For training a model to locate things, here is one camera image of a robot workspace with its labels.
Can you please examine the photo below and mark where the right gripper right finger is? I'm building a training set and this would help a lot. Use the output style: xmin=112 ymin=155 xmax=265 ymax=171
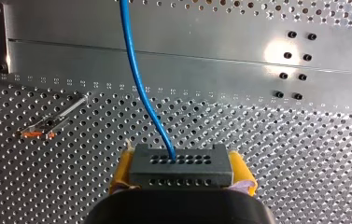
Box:
xmin=224 ymin=150 xmax=259 ymax=197

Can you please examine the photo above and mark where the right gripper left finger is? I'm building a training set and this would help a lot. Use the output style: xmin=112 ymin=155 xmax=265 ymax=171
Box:
xmin=108 ymin=138 xmax=141 ymax=196

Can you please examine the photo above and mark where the blue cable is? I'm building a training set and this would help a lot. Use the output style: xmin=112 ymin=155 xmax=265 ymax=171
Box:
xmin=119 ymin=0 xmax=234 ymax=189

